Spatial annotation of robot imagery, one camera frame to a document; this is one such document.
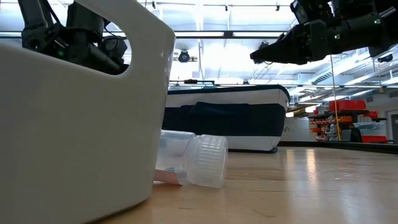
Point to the red storage bin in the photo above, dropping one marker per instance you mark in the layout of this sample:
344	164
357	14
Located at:
371	114
346	105
374	139

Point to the grey door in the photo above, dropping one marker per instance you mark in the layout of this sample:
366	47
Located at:
394	127

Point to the thin black frame beam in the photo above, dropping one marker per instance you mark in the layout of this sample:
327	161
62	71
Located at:
311	85

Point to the blue and white fabric basket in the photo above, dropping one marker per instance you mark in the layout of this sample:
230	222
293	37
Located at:
236	121

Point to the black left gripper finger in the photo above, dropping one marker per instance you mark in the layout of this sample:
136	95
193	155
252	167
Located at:
105	63

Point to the clear pill bottle ribbed cap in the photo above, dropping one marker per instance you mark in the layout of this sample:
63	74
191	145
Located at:
205	161

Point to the thick black frame beam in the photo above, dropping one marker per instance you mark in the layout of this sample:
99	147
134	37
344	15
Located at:
230	34

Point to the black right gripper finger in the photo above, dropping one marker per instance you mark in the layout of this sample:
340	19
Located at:
276	53

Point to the clear storage bin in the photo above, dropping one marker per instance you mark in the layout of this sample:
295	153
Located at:
370	128

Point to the round black ceiling lamp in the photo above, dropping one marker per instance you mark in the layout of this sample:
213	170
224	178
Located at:
184	57

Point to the black shelf rack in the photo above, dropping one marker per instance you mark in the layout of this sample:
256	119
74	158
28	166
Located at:
351	112

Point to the black ceiling device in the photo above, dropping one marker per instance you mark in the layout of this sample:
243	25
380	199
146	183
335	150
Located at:
385	58

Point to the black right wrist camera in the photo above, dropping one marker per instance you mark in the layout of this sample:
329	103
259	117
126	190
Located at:
306	12

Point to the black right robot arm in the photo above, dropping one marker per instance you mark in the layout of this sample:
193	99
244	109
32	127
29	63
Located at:
357	31

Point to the white plastic bin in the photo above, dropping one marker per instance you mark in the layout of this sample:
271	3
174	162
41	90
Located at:
77	140

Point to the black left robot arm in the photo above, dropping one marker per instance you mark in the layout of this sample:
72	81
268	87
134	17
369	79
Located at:
34	18

